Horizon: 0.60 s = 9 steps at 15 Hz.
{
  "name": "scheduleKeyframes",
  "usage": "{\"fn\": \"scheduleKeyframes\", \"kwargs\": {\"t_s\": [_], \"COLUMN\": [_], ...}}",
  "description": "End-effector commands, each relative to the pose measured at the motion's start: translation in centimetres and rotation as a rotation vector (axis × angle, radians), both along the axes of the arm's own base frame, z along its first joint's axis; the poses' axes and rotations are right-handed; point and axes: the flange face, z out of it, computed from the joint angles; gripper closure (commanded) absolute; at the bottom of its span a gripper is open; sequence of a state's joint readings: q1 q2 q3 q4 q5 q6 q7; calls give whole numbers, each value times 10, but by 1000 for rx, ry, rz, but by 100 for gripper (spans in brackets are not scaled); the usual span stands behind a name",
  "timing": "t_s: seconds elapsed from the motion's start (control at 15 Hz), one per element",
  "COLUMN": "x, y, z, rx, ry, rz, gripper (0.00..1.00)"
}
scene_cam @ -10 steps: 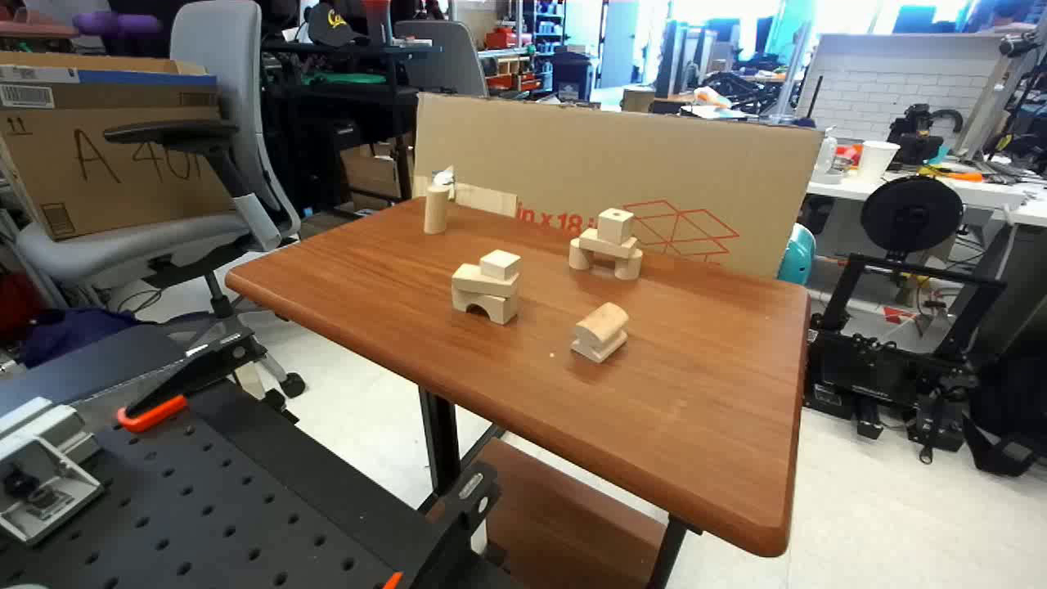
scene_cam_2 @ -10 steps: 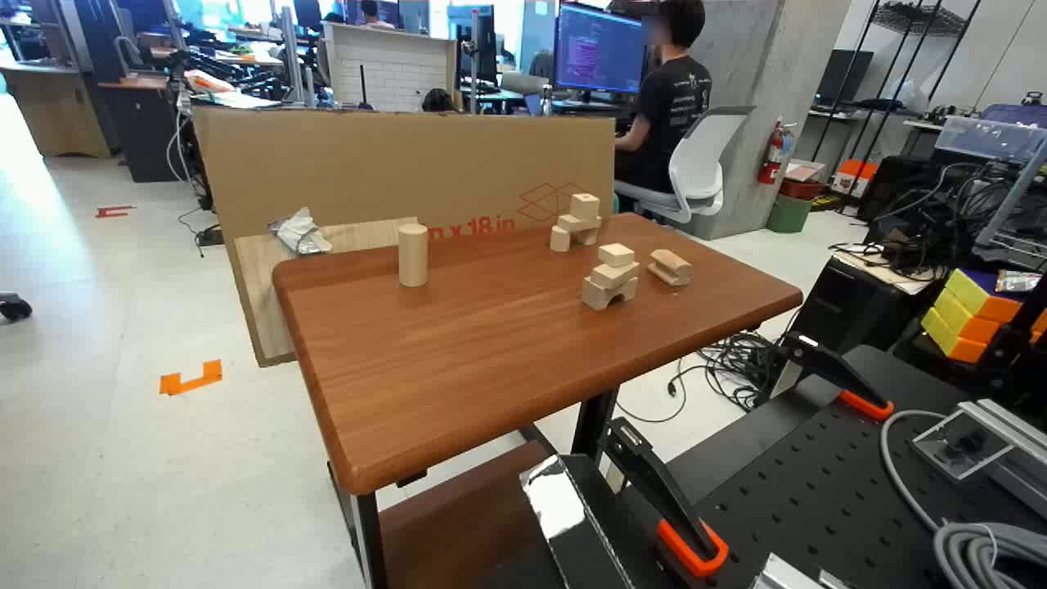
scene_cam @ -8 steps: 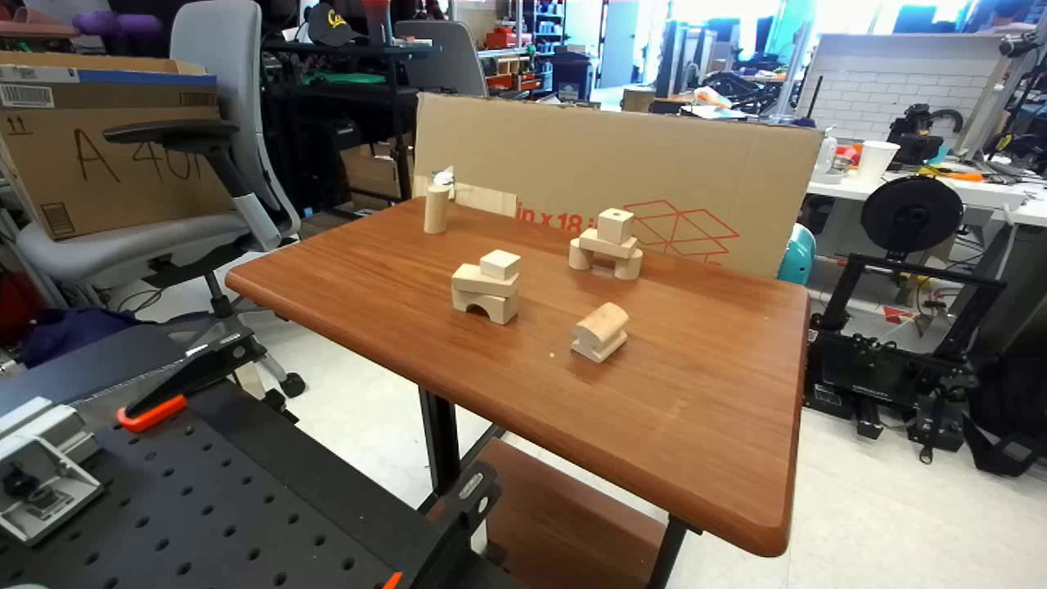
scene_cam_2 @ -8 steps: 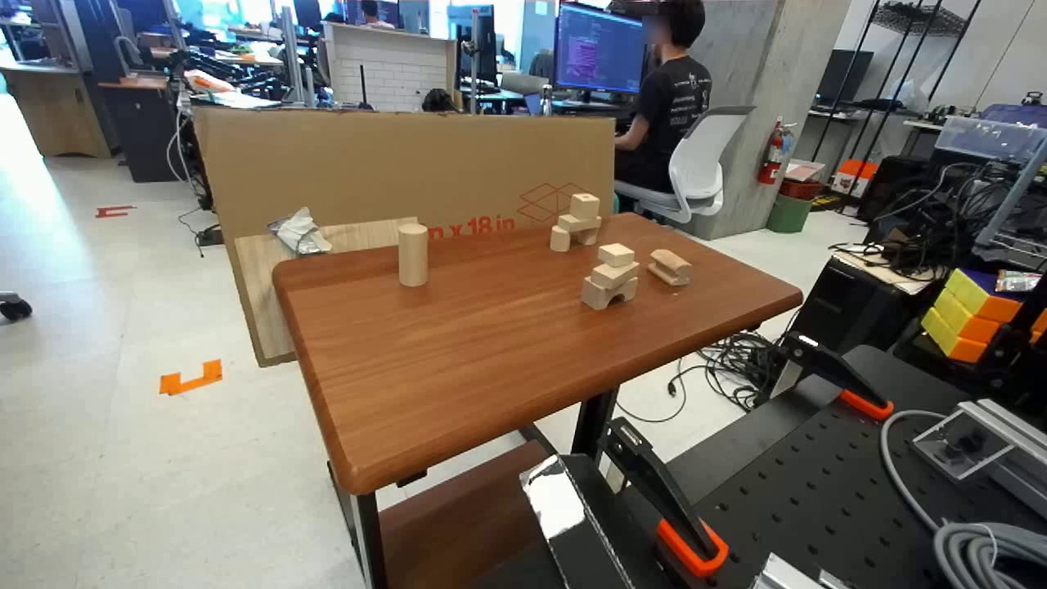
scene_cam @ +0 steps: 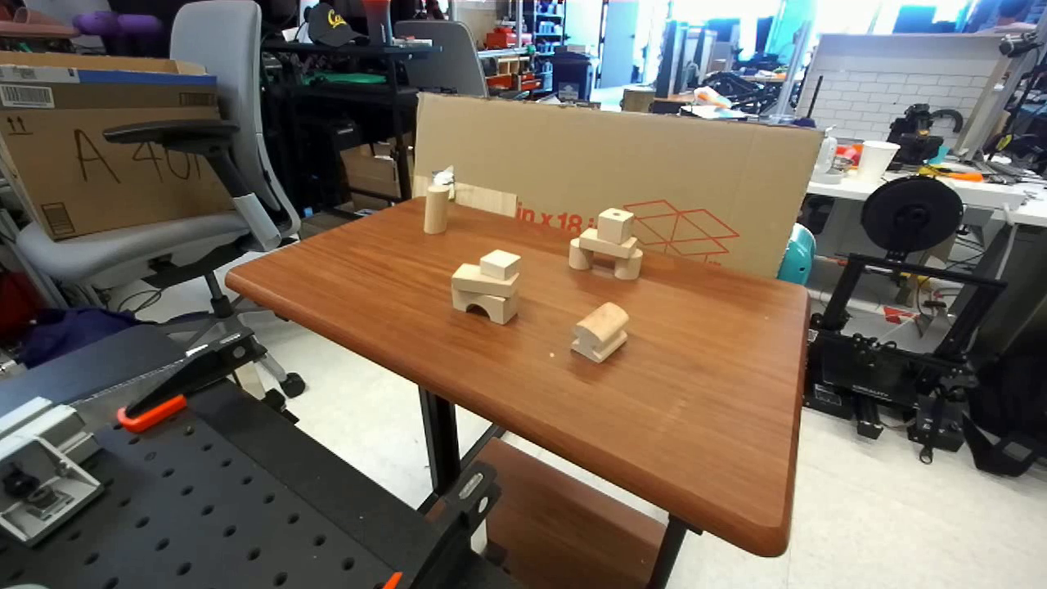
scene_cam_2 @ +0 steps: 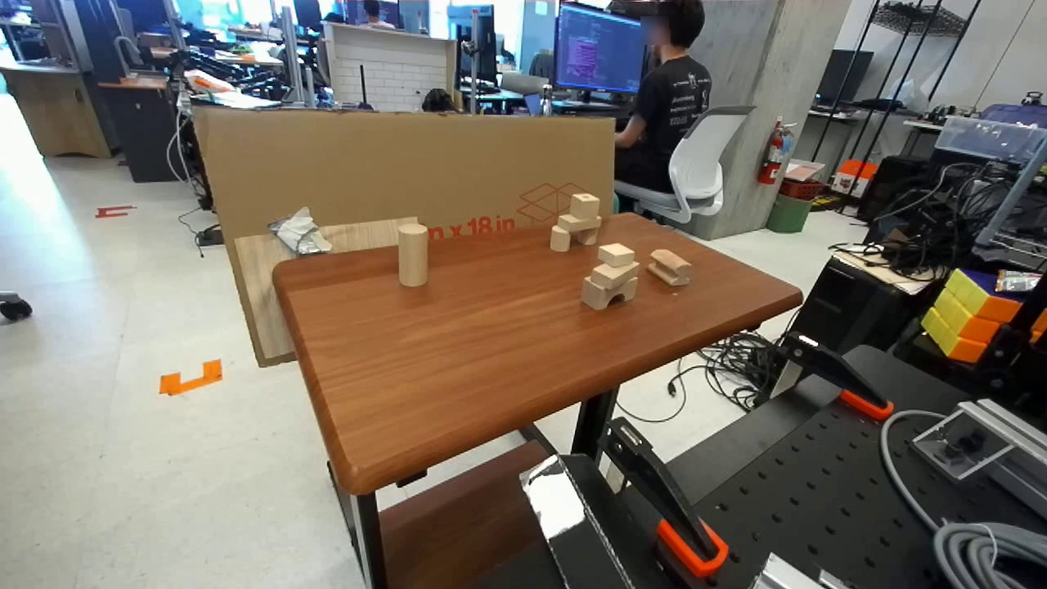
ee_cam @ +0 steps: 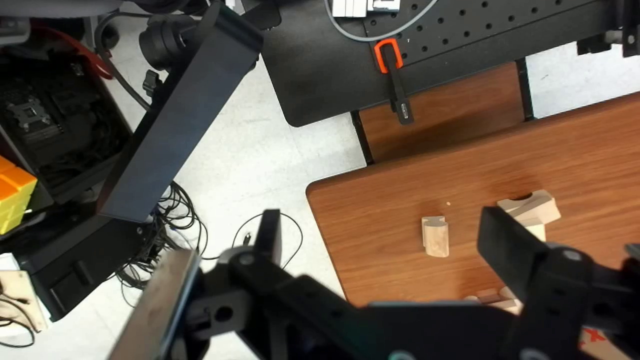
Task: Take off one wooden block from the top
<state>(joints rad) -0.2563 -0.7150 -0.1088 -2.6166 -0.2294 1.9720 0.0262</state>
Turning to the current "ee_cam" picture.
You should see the small wooden cube block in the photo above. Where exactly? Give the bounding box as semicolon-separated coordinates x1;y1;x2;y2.
506;190;564;229

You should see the orange black bar clamp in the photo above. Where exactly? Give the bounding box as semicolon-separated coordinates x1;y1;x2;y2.
371;37;416;126

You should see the black perforated board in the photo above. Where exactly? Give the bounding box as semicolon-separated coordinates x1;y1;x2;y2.
263;0;627;129

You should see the black rectangular beam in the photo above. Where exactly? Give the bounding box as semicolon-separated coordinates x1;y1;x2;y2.
96;2;267;227

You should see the large cardboard sheet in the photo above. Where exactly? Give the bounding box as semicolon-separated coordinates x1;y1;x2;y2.
577;326;633;360

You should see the black floor cable tangle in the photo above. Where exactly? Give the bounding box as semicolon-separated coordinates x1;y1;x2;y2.
152;178;306;269

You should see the black equipment box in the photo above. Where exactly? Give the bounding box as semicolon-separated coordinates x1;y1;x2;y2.
0;39;136;202

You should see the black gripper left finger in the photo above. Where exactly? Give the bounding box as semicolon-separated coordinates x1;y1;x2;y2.
255;208;296;288

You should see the wooden block pile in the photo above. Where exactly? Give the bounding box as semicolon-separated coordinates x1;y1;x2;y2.
496;189;552;245

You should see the wooden lower table shelf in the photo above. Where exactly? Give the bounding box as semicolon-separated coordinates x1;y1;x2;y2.
357;62;528;167

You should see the white socket box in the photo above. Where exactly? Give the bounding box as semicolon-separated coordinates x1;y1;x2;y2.
331;0;402;20

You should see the stepped wooden block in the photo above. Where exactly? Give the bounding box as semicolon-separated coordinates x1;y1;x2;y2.
420;215;453;261

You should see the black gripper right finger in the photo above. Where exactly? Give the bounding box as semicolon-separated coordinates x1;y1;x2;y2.
477;207;602;317

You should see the grey cable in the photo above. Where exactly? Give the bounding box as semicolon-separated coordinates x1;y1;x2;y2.
324;0;438;45

